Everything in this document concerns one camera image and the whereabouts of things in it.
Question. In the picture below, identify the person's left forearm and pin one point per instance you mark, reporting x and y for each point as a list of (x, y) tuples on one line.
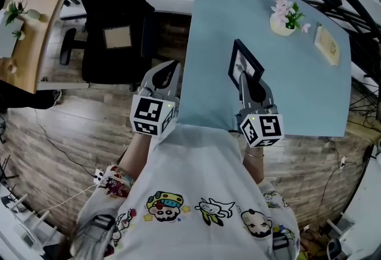
[(135, 157)]

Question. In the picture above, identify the white rack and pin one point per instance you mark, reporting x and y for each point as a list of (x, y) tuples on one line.
[(23, 223)]

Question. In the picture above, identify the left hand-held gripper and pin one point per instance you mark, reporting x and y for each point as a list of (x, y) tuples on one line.
[(154, 95)]

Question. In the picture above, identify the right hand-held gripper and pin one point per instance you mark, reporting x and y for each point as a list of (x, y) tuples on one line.
[(262, 122)]

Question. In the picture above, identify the white box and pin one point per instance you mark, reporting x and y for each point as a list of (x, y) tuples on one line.
[(9, 37)]

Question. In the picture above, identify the black picture frame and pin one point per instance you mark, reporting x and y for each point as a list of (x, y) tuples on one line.
[(248, 58)]

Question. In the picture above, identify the small grey picture frame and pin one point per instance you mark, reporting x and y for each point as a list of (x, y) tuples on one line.
[(117, 37)]

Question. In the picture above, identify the pink flowers in cream pot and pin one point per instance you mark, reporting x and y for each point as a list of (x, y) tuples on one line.
[(282, 25)]

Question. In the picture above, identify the green plant in white pot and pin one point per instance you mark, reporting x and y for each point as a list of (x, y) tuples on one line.
[(18, 12)]

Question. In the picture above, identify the light wooden picture frame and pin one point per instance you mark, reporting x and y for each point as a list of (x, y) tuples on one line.
[(327, 44)]

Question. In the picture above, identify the white power strip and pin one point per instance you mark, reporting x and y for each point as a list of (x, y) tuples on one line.
[(98, 177)]

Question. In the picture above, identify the white cartoon print shirt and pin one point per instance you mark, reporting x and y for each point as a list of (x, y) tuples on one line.
[(193, 178)]

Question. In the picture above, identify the black office chair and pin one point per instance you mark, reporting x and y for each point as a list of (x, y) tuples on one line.
[(113, 0)]

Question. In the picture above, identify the small green plant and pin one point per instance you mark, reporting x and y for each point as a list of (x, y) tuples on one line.
[(18, 34)]

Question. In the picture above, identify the person's right forearm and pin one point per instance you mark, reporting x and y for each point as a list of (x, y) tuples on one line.
[(254, 166)]

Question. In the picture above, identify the wooden desk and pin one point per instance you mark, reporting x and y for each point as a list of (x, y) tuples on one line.
[(38, 44)]

